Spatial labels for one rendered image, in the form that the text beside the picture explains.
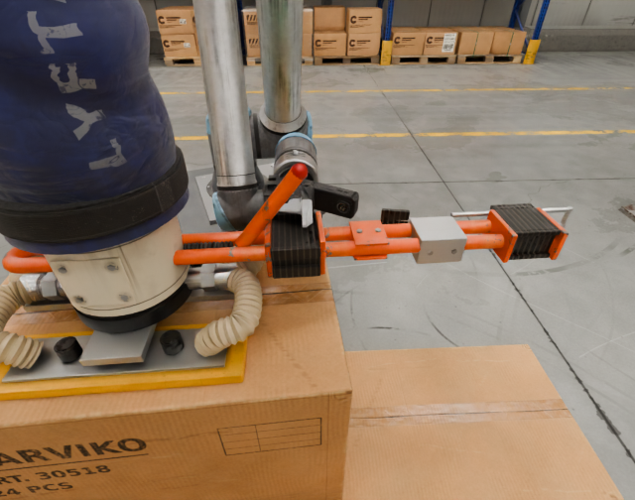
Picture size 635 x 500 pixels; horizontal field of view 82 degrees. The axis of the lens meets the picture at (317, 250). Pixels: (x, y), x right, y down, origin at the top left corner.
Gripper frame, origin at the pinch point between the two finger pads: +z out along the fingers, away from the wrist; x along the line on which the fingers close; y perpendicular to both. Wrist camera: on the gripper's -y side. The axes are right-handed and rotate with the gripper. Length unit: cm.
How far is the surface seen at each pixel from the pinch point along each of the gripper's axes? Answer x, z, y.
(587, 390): -108, -38, -116
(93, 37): 27.9, 7.1, 18.6
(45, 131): 21.0, 10.8, 23.8
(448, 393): -53, -6, -35
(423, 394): -53, -7, -28
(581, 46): -95, -821, -607
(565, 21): -50, -835, -560
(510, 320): -107, -77, -102
